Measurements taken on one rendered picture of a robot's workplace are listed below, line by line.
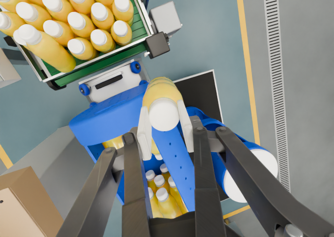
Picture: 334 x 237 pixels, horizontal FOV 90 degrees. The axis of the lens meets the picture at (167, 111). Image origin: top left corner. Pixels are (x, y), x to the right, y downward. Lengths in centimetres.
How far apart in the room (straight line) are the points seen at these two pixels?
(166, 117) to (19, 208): 62
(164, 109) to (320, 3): 249
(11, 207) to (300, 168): 293
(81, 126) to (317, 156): 299
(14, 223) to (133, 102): 56
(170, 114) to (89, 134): 27
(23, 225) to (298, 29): 254
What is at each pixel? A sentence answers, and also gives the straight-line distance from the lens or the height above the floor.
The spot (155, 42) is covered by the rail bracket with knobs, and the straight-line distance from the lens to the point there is 63.
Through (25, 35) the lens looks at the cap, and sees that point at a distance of 54.
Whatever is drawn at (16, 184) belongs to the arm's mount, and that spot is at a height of 109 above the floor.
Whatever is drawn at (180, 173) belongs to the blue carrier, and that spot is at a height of 120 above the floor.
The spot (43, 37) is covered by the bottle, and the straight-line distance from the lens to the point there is 55.
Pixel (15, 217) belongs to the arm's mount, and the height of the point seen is 111.
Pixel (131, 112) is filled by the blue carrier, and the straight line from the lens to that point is 40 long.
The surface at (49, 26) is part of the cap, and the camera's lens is 59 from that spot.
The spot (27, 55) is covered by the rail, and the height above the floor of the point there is 97.
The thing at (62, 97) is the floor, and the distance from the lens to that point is 175.
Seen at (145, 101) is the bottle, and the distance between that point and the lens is 24.
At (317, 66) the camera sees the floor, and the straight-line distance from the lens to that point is 265.
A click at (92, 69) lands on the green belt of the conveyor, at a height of 89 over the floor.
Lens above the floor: 162
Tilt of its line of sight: 72 degrees down
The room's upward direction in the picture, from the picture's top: 141 degrees clockwise
